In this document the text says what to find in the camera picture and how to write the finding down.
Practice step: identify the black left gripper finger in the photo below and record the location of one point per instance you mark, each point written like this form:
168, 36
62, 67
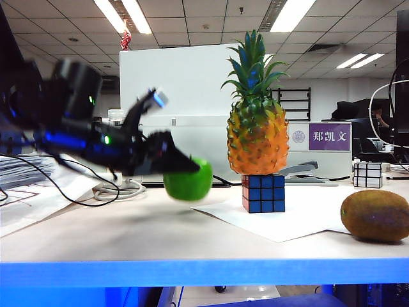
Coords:
172, 160

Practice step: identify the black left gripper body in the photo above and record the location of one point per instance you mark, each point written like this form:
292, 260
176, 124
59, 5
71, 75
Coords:
142, 156

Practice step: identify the green apple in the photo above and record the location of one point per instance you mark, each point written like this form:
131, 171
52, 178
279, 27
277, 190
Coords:
191, 185

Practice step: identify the plastic pineapple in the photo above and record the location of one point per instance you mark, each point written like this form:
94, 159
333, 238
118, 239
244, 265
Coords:
255, 144

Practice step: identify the brown kiwi fruit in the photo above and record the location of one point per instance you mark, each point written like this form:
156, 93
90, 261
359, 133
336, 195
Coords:
374, 217

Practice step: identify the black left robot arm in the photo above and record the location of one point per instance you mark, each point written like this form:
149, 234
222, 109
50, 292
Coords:
76, 92

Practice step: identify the white power adapter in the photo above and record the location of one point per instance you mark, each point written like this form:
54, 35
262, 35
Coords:
135, 180

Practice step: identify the frosted glass desk partition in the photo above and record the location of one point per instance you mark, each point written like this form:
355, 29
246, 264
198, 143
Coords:
198, 144

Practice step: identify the clear C100 drink bottle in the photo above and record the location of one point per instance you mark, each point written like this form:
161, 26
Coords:
115, 116

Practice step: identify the white board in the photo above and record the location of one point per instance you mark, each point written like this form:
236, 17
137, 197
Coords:
191, 73

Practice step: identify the colourful Rubik's cube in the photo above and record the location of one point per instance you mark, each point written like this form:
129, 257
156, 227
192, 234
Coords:
265, 195

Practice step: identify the red hanging ornament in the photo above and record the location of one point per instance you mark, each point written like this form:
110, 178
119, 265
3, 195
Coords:
126, 40

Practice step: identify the large printed drawing sheet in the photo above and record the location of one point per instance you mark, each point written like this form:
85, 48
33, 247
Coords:
32, 208

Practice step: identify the grey stapler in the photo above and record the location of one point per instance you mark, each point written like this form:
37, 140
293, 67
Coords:
300, 169

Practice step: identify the long ceiling light strip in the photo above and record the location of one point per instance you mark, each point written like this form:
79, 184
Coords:
137, 16
110, 14

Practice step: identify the white paper sheet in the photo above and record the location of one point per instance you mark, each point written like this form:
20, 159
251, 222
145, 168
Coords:
303, 217

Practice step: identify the black shelf rack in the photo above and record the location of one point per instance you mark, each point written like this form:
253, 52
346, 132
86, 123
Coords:
309, 105

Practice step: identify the purple name plate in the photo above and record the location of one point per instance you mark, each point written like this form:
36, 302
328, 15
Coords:
329, 137

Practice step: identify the black office chair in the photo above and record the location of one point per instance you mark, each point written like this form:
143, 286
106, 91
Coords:
367, 150
348, 110

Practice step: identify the wide ceiling light panel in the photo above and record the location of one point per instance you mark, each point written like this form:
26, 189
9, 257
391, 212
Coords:
292, 14

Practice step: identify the ceiling air vent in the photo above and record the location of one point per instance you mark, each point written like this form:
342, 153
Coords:
326, 48

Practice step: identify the silver mirror cube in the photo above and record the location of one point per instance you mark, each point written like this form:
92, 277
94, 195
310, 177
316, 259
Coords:
367, 176

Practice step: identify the distant ceiling light pair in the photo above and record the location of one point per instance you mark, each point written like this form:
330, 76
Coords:
359, 60

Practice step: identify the person in background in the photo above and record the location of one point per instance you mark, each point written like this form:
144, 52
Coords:
378, 112

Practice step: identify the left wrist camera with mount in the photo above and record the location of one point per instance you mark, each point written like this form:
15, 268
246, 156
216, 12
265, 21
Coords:
159, 99

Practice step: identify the black wall box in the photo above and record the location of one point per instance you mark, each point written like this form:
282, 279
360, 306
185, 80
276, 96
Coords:
112, 84

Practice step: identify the black monitor post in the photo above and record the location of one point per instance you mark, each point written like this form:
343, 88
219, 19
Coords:
402, 96

